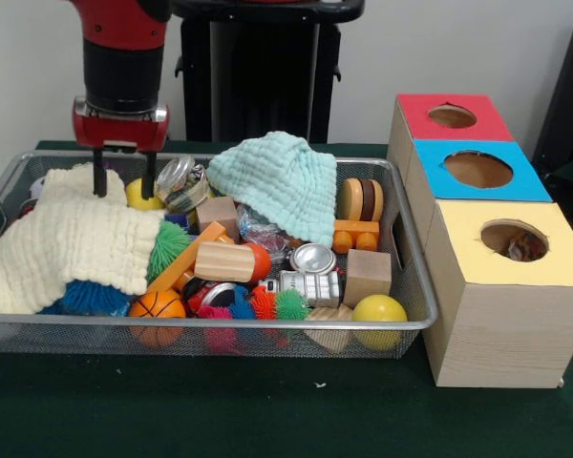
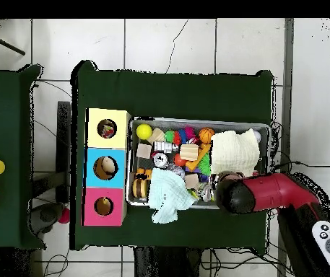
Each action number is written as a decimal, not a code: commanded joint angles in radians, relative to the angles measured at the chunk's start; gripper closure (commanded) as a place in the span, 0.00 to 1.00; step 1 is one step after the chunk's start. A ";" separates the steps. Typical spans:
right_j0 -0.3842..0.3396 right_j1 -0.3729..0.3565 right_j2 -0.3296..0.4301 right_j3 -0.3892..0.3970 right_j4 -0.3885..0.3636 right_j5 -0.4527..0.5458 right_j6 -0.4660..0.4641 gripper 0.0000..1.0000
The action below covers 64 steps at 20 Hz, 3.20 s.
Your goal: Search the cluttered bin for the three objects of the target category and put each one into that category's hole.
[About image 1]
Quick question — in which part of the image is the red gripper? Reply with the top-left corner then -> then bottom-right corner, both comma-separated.
72,113 -> 170,200

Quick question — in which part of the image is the mint green muslin cloth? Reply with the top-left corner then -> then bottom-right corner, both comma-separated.
206,131 -> 339,245

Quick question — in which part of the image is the multicoloured knotted rope toy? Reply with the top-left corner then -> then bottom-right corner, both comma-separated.
507,231 -> 549,262

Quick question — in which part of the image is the clear mesh bin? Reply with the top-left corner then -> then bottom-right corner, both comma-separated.
0,150 -> 441,359

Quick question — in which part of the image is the wooden box with three holes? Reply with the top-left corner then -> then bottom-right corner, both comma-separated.
387,93 -> 573,390

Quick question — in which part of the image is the cream muslin cloth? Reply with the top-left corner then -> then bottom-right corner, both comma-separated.
0,164 -> 166,315

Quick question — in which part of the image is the ridged wooden block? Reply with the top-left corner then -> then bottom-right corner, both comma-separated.
194,240 -> 258,283

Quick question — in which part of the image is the small orange basketball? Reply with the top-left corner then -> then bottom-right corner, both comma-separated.
128,289 -> 187,347

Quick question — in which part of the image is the green and orange spiky caterpillar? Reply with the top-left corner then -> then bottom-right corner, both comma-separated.
198,285 -> 311,322

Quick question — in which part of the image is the silver astronaut toy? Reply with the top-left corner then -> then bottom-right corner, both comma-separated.
257,269 -> 345,309

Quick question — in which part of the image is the wooden striped burger toy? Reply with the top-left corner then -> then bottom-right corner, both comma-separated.
338,177 -> 385,223

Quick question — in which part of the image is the large yellow ball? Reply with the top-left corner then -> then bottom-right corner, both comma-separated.
351,294 -> 409,352

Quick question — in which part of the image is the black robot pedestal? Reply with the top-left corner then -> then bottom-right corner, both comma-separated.
169,0 -> 367,144

